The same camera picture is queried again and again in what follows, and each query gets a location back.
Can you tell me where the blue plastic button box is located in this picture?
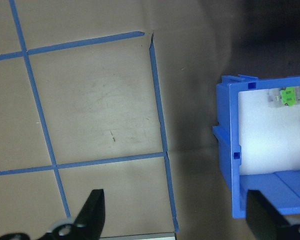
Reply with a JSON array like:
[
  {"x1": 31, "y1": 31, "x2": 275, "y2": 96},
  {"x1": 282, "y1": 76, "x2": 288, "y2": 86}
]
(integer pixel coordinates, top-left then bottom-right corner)
[{"x1": 211, "y1": 74, "x2": 300, "y2": 220}]

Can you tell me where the blue plastic bin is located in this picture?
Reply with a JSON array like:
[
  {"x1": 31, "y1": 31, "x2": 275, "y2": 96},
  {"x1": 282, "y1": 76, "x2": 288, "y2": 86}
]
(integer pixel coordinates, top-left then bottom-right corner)
[{"x1": 237, "y1": 86, "x2": 300, "y2": 176}]

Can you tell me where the white square base plate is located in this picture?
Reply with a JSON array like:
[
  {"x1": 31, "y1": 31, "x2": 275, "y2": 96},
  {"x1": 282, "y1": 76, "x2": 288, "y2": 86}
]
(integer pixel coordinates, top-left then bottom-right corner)
[{"x1": 99, "y1": 232, "x2": 177, "y2": 240}]

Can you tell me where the green and clear switch block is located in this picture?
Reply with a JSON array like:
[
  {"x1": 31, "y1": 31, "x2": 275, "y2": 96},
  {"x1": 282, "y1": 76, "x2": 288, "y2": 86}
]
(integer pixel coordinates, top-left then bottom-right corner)
[{"x1": 267, "y1": 86, "x2": 300, "y2": 109}]

